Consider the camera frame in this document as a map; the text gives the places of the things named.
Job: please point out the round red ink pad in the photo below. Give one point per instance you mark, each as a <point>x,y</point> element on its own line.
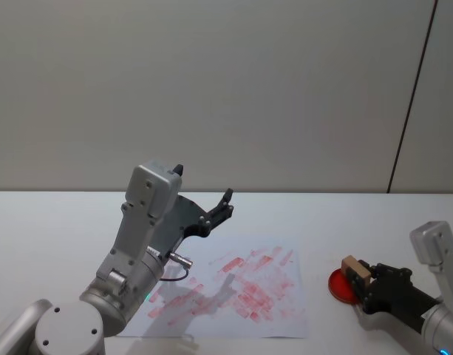
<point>338,287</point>

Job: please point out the wooden stamp block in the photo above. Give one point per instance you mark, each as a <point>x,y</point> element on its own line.
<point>361,274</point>

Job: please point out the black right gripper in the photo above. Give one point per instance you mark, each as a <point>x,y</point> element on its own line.
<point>396,296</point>

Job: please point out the white paper with red marks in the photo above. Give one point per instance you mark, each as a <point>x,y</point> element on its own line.
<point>248,296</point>

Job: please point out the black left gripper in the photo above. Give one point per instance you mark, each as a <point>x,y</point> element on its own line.
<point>182,216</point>

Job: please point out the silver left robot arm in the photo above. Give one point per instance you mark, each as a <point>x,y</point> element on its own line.
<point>133,236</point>

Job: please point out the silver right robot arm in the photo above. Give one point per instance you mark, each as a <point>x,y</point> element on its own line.
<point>442,259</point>

